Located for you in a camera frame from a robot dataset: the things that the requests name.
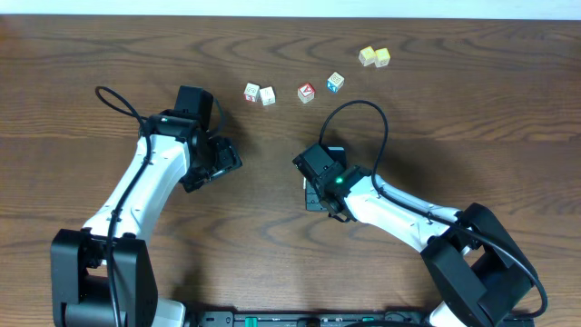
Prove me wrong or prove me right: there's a red letter A block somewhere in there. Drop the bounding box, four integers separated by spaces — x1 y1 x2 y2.
298 83 316 104

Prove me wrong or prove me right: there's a left yellow wooden block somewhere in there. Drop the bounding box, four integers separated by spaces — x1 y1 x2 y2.
359 46 376 66

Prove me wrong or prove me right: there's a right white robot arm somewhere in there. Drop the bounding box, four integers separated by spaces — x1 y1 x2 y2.
297 161 547 326

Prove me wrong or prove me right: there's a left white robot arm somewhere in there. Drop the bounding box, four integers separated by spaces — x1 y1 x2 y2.
50 110 241 326

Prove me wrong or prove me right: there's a plain wooden letter block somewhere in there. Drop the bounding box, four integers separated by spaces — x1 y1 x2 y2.
260 86 276 105

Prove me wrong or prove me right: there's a yellow wooden block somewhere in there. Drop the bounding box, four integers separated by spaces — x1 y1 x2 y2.
359 46 376 66
374 47 391 68

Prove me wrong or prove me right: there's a right yellow wooden block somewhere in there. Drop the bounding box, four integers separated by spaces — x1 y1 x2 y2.
374 47 391 68

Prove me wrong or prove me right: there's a blue sided wooden block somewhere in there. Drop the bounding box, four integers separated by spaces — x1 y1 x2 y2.
327 72 345 93

